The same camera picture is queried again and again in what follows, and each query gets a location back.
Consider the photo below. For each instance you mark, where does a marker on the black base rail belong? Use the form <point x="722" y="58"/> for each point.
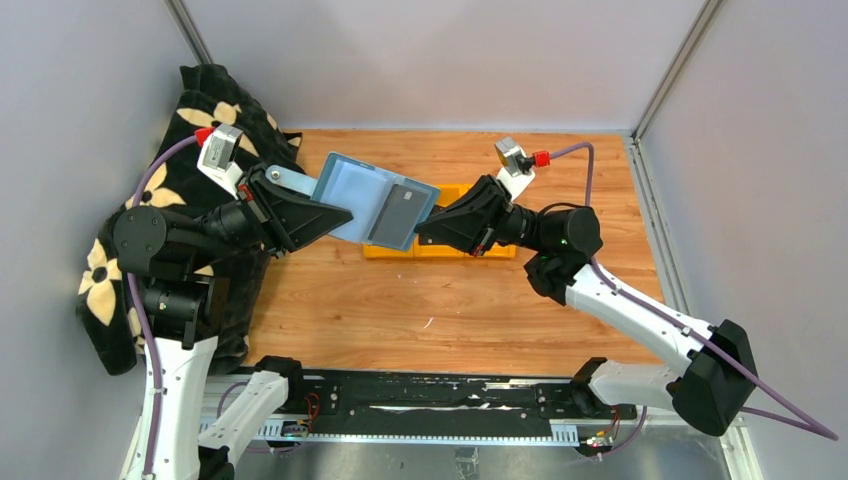
<point x="361" y="406"/>

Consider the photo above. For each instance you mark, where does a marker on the yellow bin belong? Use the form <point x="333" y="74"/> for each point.
<point x="425" y="247"/>
<point x="500" y="250"/>
<point x="378" y="252"/>

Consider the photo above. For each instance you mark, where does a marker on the dark grey credit card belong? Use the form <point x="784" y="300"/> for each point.
<point x="400" y="212"/>

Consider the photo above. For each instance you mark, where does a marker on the blue leather card holder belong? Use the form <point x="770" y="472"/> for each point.
<point x="360" y="188"/>

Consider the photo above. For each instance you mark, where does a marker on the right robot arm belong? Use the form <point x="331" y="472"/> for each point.
<point x="708" y="371"/>

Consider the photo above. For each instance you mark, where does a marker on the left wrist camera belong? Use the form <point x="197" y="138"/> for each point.
<point x="216" y="160"/>

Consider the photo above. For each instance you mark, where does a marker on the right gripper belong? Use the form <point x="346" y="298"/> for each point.
<point x="475" y="227"/>

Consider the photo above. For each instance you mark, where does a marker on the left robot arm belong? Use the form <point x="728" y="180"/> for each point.
<point x="181" y="312"/>

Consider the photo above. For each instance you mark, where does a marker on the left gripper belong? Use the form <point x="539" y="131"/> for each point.
<point x="282" y="218"/>

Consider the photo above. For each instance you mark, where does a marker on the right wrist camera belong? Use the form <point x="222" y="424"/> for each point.
<point x="517" y="170"/>

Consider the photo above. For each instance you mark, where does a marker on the middle yellow bin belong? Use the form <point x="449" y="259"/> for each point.
<point x="425" y="247"/>

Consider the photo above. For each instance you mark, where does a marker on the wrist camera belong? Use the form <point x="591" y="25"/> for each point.
<point x="216" y="160"/>
<point x="517" y="170"/>

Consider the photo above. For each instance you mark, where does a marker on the left aluminium frame post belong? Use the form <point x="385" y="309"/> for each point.
<point x="189" y="30"/>

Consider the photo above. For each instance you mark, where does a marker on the aluminium frame post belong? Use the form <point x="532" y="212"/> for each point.
<point x="696" y="32"/>
<point x="189" y="30"/>

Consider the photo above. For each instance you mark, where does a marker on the left yellow bin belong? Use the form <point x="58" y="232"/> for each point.
<point x="378" y="252"/>

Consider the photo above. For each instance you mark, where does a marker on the right aluminium frame post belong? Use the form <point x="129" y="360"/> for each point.
<point x="696" y="32"/>

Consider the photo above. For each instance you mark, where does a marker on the right yellow bin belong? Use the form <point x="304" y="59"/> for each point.
<point x="500" y="250"/>

